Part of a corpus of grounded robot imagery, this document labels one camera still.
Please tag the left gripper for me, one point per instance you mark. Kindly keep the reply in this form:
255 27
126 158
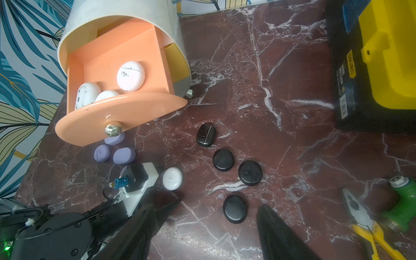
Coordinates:
37 234

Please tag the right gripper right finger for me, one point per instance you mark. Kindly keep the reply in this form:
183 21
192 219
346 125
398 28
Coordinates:
278 240

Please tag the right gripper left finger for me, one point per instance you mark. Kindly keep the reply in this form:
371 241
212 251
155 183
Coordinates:
119 237

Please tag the black round earphone case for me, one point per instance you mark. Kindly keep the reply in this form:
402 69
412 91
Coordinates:
235 209
223 160
250 173

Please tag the white round earphone case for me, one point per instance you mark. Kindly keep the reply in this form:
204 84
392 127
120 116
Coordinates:
172 178
131 76
105 95

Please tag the white oblong earphone case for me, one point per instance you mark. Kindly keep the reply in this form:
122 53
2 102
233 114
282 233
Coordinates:
86 94

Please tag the orange top drawer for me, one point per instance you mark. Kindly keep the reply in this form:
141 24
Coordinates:
98 62

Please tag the yellow middle drawer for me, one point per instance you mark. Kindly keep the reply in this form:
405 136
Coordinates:
178 66

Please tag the purple earphone case middle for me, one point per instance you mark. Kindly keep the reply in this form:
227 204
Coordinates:
124 156

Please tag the purple round earphone case left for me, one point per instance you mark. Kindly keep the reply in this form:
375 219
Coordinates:
102 153

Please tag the purple earphone case upper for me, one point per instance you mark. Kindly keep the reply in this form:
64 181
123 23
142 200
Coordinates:
115 140

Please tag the green plastic fitting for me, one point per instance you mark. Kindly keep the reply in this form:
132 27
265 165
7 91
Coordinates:
398 218

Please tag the yellow black toolbox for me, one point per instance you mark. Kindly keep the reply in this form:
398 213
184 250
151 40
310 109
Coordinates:
373 56

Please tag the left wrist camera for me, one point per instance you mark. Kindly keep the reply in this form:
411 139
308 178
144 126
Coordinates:
132 184

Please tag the yellow handled pliers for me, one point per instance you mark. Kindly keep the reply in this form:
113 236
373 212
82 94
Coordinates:
368 230

